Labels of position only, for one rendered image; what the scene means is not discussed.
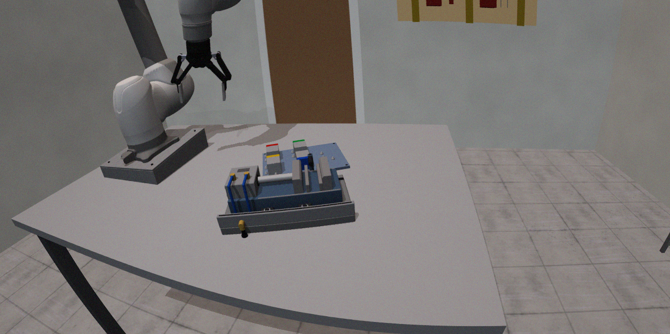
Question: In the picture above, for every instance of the grey metal blank with green end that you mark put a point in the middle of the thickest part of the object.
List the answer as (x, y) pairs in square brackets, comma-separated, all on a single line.
[(299, 145)]

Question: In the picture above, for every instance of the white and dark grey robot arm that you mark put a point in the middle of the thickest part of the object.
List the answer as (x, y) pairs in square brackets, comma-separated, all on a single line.
[(142, 103)]

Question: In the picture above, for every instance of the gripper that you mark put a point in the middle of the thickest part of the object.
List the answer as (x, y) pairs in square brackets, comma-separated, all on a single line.
[(199, 56)]

